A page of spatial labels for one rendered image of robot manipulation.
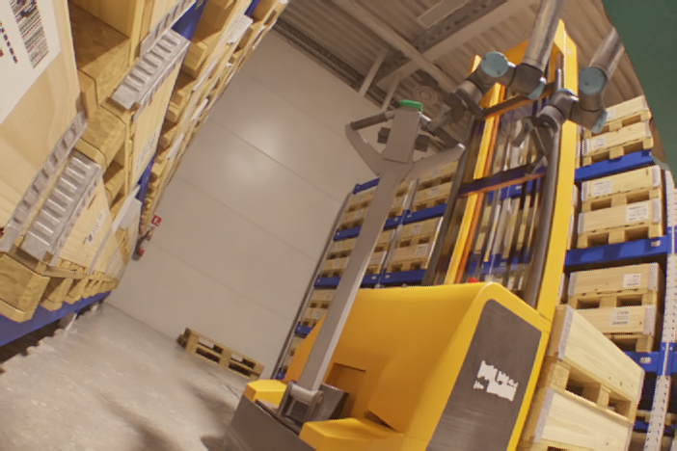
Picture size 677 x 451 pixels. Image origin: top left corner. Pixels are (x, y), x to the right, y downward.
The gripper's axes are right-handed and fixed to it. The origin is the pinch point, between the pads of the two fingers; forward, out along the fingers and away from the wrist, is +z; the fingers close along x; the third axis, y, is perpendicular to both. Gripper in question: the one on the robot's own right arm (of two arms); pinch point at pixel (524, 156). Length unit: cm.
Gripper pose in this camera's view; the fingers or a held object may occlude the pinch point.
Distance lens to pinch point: 135.0
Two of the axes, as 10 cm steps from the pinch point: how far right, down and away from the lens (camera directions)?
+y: 4.9, 3.0, -8.2
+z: -6.7, 7.3, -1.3
